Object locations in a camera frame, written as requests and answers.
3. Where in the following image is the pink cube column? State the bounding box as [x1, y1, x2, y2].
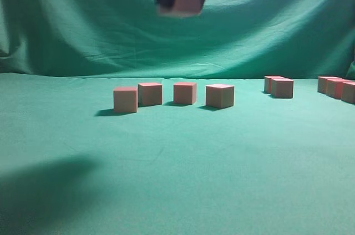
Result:
[158, 0, 201, 18]
[113, 86, 138, 113]
[317, 76, 341, 94]
[206, 84, 235, 109]
[138, 83, 163, 106]
[271, 78, 294, 99]
[341, 81, 355, 104]
[326, 79, 354, 99]
[264, 76, 284, 94]
[174, 82, 197, 105]

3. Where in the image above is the green cloth backdrop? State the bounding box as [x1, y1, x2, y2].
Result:
[1, 0, 354, 79]

